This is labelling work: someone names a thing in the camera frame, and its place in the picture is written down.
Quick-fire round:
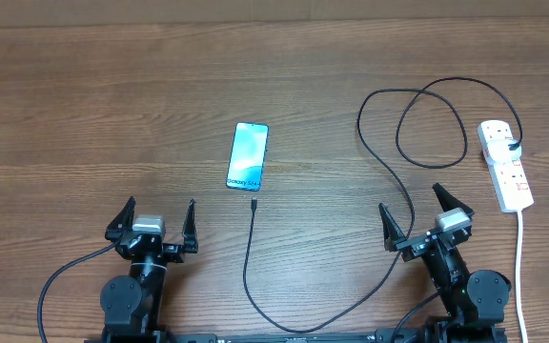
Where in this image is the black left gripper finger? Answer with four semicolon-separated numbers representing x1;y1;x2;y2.
107;196;136;232
183;199;197;246

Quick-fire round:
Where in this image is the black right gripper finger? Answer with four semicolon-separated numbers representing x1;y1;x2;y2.
378;203;407;252
432;183;475;215

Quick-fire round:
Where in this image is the blue screen Galaxy smartphone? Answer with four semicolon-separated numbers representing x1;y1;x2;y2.
226;122;269;192

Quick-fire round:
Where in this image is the black USB charging cable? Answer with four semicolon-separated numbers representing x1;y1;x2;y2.
242;76;524;334

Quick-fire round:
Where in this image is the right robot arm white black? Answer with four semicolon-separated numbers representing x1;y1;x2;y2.
375;183;512;343

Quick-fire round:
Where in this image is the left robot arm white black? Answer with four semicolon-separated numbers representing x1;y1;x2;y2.
100;197;198;342

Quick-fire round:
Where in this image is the white charger plug adapter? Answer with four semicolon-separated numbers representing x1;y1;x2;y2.
483;138;522;166

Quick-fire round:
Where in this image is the white power strip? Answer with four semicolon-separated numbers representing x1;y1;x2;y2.
477;120;534;212

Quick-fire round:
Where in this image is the white power strip cord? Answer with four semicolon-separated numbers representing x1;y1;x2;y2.
514;210;529;343

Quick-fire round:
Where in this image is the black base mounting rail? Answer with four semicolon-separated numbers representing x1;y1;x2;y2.
83;328;509;343

